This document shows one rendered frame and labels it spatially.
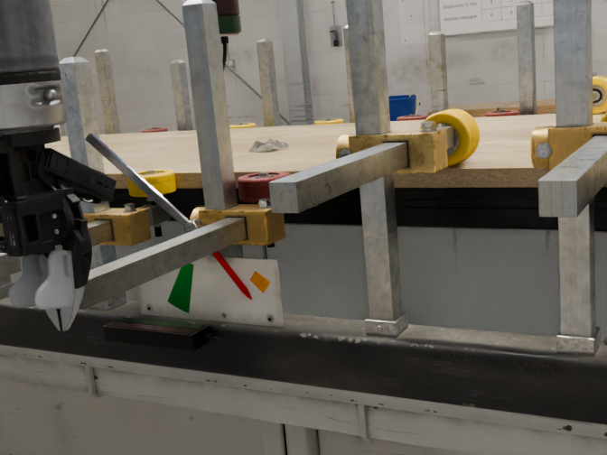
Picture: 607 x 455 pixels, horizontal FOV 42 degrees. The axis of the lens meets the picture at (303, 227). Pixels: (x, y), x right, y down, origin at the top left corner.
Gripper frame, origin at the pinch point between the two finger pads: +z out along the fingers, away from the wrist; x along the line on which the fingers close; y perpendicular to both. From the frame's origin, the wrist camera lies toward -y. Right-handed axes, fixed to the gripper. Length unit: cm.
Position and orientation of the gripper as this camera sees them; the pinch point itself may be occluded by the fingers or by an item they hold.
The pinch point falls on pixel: (67, 316)
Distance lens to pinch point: 88.8
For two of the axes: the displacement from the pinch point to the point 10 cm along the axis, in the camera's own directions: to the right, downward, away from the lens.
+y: -4.7, 2.2, -8.5
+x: 8.8, 0.2, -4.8
